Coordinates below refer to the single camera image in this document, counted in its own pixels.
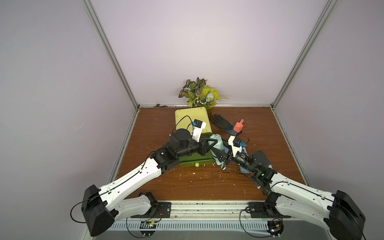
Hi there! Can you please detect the circuit board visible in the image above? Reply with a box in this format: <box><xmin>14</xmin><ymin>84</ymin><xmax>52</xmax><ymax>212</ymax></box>
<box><xmin>139</xmin><ymin>221</ymin><xmax>158</xmax><ymax>238</ymax></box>
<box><xmin>267</xmin><ymin>219</ymin><xmax>284</xmax><ymax>238</ymax></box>

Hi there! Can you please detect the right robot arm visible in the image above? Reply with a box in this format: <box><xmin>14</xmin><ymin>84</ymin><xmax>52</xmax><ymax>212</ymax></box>
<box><xmin>213</xmin><ymin>149</ymin><xmax>366</xmax><ymax>240</ymax></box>

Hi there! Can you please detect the dark green drawer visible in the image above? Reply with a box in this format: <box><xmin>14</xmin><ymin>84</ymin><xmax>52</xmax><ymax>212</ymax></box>
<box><xmin>179</xmin><ymin>152</ymin><xmax>215</xmax><ymax>167</ymax></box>

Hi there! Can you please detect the yellow-green drawer cabinet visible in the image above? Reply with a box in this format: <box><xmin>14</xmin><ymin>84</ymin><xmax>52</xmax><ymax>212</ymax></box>
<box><xmin>174</xmin><ymin>106</ymin><xmax>213</xmax><ymax>139</ymax></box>

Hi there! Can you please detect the mint green umbrella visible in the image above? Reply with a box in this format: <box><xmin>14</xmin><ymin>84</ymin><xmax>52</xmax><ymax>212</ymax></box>
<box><xmin>210</xmin><ymin>134</ymin><xmax>225</xmax><ymax>166</ymax></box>

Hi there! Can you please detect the red plastic scoop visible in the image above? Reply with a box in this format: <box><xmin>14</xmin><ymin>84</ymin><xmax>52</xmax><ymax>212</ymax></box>
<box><xmin>233</xmin><ymin>119</ymin><xmax>244</xmax><ymax>133</ymax></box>

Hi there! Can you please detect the left circuit board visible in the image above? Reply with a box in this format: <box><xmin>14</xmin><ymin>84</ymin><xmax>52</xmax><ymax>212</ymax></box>
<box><xmin>139</xmin><ymin>221</ymin><xmax>158</xmax><ymax>238</ymax></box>

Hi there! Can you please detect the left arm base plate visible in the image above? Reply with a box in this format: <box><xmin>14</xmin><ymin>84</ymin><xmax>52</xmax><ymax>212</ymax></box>
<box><xmin>137</xmin><ymin>202</ymin><xmax>172</xmax><ymax>219</ymax></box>

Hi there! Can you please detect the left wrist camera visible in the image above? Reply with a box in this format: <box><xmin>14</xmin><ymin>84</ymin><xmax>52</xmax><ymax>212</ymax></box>
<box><xmin>192</xmin><ymin>119</ymin><xmax>206</xmax><ymax>142</ymax></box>

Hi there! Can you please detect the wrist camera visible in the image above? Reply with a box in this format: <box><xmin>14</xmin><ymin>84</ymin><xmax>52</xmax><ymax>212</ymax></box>
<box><xmin>192</xmin><ymin>119</ymin><xmax>206</xmax><ymax>142</ymax></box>
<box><xmin>228</xmin><ymin>136</ymin><xmax>244</xmax><ymax>157</ymax></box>

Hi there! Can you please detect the black work glove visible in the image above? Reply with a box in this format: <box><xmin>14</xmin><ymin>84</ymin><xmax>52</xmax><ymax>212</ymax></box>
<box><xmin>211</xmin><ymin>114</ymin><xmax>242</xmax><ymax>136</ymax></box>

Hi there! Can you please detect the right circuit board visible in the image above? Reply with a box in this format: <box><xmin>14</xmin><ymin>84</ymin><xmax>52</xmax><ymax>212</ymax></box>
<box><xmin>267</xmin><ymin>219</ymin><xmax>284</xmax><ymax>238</ymax></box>

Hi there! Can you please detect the artificial plant in vase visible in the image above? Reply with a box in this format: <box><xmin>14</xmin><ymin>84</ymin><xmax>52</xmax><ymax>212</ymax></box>
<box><xmin>178</xmin><ymin>77</ymin><xmax>227</xmax><ymax>117</ymax></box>

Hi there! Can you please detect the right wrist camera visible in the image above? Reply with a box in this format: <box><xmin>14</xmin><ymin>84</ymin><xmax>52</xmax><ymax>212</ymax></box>
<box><xmin>228</xmin><ymin>136</ymin><xmax>244</xmax><ymax>157</ymax></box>

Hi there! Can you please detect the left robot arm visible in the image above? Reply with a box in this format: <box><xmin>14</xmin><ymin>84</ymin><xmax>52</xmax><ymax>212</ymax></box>
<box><xmin>81</xmin><ymin>129</ymin><xmax>218</xmax><ymax>237</ymax></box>

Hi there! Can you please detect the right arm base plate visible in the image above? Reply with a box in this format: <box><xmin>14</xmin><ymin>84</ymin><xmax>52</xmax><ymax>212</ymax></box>
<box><xmin>246</xmin><ymin>202</ymin><xmax>291</xmax><ymax>219</ymax></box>

